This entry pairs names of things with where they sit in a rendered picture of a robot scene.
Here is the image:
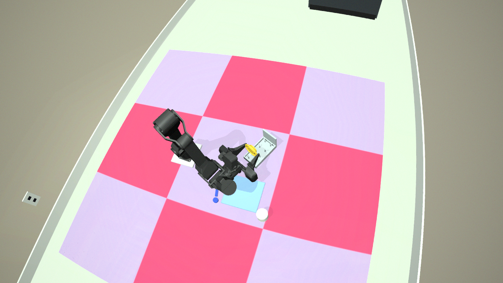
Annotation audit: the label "light blue flat mat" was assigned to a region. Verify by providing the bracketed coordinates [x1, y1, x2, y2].
[221, 175, 265, 213]

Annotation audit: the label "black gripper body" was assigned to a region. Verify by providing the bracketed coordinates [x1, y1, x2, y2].
[219, 145, 258, 182]

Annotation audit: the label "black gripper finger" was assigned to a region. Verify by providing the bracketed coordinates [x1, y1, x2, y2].
[247, 153, 260, 170]
[228, 143, 246, 156]

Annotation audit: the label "yellow plate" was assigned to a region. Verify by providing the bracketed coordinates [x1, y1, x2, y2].
[245, 144, 257, 156]

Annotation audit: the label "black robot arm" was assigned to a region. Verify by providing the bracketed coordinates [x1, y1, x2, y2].
[153, 108, 240, 196]

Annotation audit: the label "white dish rack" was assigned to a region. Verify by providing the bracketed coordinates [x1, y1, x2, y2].
[244, 129, 277, 168]

